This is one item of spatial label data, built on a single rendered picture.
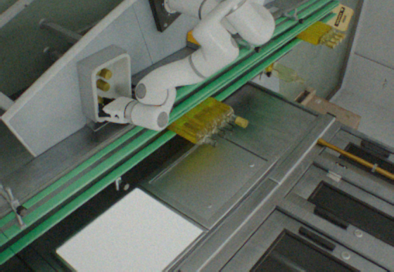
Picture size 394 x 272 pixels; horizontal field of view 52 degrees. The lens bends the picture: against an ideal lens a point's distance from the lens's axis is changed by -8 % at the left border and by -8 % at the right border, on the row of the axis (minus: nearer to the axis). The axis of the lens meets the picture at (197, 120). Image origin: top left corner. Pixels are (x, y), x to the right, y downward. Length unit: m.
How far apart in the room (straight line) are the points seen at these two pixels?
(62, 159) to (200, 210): 0.52
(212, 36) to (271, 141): 0.85
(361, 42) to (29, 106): 6.82
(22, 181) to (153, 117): 0.49
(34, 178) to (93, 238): 0.28
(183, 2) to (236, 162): 0.66
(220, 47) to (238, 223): 0.65
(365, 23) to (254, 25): 6.43
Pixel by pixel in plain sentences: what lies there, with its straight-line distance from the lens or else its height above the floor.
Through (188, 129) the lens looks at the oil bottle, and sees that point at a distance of 1.65.
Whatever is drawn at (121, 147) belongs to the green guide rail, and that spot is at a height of 0.92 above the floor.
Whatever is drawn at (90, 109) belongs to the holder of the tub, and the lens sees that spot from 1.53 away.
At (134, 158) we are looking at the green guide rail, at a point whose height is 0.94.
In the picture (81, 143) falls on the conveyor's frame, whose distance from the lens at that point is 1.55.
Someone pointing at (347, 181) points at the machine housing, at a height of 1.61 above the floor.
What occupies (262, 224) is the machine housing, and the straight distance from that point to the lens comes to 1.60.
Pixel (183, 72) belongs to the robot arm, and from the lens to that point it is 1.25.
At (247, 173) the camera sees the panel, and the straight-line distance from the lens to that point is 1.71.
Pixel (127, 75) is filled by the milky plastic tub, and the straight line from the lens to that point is 1.55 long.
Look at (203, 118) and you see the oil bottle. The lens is 1.69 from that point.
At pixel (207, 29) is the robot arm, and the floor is 1.19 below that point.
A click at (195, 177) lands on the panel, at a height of 1.12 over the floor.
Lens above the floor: 1.80
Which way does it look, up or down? 27 degrees down
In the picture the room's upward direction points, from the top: 118 degrees clockwise
